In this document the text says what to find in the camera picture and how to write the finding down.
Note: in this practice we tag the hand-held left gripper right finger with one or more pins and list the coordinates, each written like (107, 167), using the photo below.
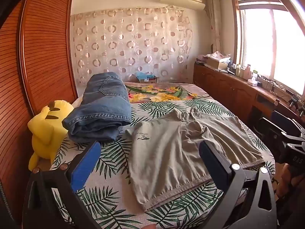
(212, 158)

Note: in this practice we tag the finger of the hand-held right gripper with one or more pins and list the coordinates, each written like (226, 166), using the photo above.
(271, 130)

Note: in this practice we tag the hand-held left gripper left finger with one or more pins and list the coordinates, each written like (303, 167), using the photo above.
(85, 165)

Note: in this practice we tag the person's right forearm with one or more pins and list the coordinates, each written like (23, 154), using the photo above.
(289, 179)

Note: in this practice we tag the leaf print bed sheet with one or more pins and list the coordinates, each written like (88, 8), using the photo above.
(114, 152)

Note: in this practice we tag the tissue box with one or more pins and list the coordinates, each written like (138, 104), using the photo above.
(253, 81)

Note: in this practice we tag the yellow plush toy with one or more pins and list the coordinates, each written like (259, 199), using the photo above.
(45, 131)

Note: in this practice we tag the blue jeans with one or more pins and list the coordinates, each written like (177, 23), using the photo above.
(102, 107)

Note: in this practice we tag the long wooden cabinet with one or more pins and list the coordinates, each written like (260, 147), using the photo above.
(226, 88)

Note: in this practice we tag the row of white bottles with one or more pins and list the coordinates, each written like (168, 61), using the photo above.
(243, 71)

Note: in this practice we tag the floral blanket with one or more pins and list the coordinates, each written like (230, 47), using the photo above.
(157, 91)

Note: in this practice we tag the open cardboard box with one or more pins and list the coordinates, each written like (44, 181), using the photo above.
(218, 60)

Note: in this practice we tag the small box with blue cloth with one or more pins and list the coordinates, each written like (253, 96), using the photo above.
(145, 76)

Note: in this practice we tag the wooden slatted wardrobe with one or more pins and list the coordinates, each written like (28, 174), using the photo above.
(35, 64)

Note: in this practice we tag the pale window curtain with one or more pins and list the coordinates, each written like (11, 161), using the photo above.
(215, 21)

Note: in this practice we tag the circle pattern sheer curtain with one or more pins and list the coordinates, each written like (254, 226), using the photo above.
(133, 43)

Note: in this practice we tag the wooden frame window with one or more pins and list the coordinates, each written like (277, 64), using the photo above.
(269, 38)

